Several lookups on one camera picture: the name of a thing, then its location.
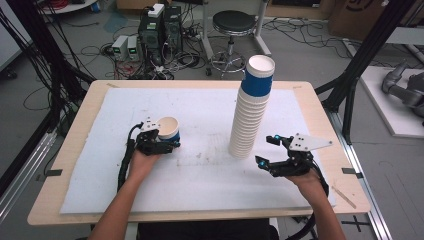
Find person's right hand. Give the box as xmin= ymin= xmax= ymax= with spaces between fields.
xmin=285 ymin=168 xmax=330 ymax=198

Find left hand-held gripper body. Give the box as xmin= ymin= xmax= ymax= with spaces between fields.
xmin=134 ymin=116 xmax=174 ymax=157

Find round white table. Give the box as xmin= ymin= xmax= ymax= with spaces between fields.
xmin=39 ymin=0 xmax=98 ymax=15

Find white foam mat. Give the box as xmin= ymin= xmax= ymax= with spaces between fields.
xmin=59 ymin=87 xmax=337 ymax=215

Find black round stool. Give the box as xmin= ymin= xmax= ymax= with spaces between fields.
xmin=206 ymin=9 xmax=258 ymax=78

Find black metal frame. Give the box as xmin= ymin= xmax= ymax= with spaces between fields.
xmin=314 ymin=0 xmax=419 ymax=145

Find black computer tower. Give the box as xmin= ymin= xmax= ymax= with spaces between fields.
xmin=137 ymin=13 xmax=166 ymax=67
xmin=163 ymin=5 xmax=184 ymax=54

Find tan strip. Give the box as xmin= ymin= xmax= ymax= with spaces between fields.
xmin=331 ymin=185 xmax=358 ymax=210

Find tangle of floor cables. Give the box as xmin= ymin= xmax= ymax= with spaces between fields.
xmin=99 ymin=19 xmax=214 ymax=81

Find cardboard box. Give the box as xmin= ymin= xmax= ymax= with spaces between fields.
xmin=327 ymin=0 xmax=388 ymax=42

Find white floor board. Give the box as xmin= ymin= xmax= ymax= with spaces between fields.
xmin=359 ymin=65 xmax=424 ymax=140

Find person's left hand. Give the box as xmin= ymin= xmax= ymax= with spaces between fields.
xmin=127 ymin=148 xmax=162 ymax=184

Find person's dark trousers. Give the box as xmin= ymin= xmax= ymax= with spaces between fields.
xmin=137 ymin=218 xmax=280 ymax=240

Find stack of white cups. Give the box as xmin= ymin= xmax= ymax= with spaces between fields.
xmin=228 ymin=54 xmax=276 ymax=160

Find grey power supply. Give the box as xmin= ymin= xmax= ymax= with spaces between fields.
xmin=127 ymin=35 xmax=142 ymax=62
xmin=111 ymin=34 xmax=130 ymax=62

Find black frame post with cables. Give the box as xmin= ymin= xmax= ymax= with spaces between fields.
xmin=0 ymin=0 xmax=96 ymax=134

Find white box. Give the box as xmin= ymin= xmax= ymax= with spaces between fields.
xmin=147 ymin=3 xmax=166 ymax=19

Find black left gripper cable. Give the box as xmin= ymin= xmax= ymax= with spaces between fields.
xmin=116 ymin=122 xmax=144 ymax=193

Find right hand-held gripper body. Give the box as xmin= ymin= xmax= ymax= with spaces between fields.
xmin=268 ymin=133 xmax=334 ymax=178

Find blue banded paper cup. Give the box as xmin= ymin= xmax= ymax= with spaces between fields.
xmin=156 ymin=116 xmax=181 ymax=144

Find grey tabletop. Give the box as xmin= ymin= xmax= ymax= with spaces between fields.
xmin=385 ymin=26 xmax=424 ymax=47

